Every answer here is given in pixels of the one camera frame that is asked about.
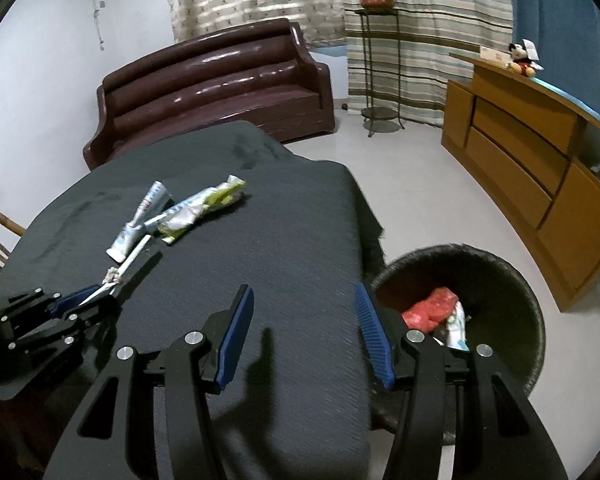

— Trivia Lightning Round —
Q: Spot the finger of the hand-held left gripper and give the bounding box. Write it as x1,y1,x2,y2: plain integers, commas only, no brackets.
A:
0,284,106,321
0,296,122,356

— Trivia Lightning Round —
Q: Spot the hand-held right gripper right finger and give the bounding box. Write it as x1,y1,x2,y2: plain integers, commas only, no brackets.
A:
355,281,570,480

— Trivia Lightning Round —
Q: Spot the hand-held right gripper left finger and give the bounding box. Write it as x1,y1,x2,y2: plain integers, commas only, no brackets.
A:
42,284,256,480

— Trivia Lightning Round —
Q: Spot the red plastic bag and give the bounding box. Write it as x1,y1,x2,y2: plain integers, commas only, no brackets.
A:
401,287,458,333

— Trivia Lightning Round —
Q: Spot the white toothbrush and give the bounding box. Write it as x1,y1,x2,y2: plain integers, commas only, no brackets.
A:
75,235,152,307

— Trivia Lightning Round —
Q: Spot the white blue packet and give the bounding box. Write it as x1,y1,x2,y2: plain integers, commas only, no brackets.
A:
445,300,472,352

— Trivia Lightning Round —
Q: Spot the black waste bin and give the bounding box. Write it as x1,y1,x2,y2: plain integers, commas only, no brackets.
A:
367,244,547,446

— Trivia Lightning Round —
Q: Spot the white toothpaste tube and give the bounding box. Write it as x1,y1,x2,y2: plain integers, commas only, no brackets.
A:
105,181,173,262

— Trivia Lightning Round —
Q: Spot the wooden chair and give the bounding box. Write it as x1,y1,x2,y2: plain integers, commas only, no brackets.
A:
0,197,26,291

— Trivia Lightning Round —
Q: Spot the dark grey table cloth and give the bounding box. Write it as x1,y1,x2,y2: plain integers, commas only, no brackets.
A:
0,120,386,480

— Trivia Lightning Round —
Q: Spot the white striped wrapper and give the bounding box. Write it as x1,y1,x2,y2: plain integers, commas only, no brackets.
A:
144,195,206,231

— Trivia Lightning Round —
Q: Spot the green white wrapper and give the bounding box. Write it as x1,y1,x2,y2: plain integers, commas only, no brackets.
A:
157,175,246,246

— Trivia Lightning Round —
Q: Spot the wooden cabinet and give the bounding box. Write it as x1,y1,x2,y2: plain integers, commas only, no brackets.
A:
440,51,600,313

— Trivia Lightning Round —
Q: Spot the black metal plant stand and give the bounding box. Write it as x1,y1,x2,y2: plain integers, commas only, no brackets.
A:
354,7,406,138

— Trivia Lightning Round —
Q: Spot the brown leather sofa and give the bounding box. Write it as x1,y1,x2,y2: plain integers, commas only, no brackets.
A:
82,17,336,171

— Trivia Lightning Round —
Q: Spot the small white box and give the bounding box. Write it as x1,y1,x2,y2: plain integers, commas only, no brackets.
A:
479,46,512,66

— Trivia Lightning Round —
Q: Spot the green brown striped curtain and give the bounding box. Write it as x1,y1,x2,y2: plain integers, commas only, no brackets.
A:
342,0,513,128

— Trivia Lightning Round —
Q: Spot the mouse plush toy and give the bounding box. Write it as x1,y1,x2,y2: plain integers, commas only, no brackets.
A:
505,39,545,78

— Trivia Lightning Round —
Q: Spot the beige patterned curtain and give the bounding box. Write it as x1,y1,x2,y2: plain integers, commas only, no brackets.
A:
162,0,348,48

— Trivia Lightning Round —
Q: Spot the blue curtain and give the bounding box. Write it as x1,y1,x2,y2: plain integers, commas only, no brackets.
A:
505,0,600,126

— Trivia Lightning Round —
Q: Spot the white wall conduit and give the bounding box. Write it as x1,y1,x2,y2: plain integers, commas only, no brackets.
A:
94,0,106,51

